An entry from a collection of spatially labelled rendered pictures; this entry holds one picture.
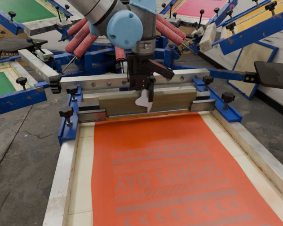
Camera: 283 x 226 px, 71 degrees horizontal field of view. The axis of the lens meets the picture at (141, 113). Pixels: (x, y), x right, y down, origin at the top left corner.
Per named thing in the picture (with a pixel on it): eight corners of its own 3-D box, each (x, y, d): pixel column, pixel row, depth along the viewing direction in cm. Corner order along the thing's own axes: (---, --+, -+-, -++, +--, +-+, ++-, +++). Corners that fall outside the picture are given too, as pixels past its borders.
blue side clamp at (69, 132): (78, 151, 63) (74, 134, 60) (62, 153, 63) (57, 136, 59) (84, 104, 88) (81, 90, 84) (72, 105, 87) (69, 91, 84)
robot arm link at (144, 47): (152, 34, 64) (158, 41, 57) (152, 49, 67) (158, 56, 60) (129, 35, 63) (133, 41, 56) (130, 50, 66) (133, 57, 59)
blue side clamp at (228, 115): (237, 132, 71) (243, 116, 68) (224, 133, 71) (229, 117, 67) (202, 94, 96) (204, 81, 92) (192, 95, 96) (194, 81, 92)
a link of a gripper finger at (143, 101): (134, 113, 72) (134, 89, 69) (151, 111, 73) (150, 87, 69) (136, 116, 69) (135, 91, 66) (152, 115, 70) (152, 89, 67)
